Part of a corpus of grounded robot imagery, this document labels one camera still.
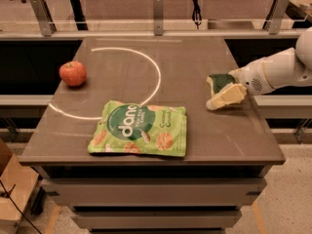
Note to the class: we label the middle metal rail bracket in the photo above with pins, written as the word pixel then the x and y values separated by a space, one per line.
pixel 158 17

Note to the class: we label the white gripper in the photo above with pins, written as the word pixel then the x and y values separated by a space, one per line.
pixel 253 76

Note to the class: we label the grey drawer cabinet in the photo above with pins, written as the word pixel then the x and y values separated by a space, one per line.
pixel 228 151

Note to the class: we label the metal rail bracket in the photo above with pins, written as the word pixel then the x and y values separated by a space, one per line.
pixel 158 17
pixel 275 20
pixel 44 18

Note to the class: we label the left metal rail bracket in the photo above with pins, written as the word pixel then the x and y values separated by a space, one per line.
pixel 44 18

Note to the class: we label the cardboard box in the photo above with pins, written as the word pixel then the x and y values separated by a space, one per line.
pixel 17 185

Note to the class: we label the red apple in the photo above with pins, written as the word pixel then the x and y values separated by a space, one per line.
pixel 73 73

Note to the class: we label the right metal rail bracket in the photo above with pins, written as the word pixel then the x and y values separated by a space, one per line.
pixel 275 20

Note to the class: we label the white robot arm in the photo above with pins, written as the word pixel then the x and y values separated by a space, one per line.
pixel 291 67

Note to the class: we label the green rice chips bag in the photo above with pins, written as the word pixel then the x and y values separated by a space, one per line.
pixel 140 129

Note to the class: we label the green and yellow sponge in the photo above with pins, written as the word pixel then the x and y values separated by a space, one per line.
pixel 219 83

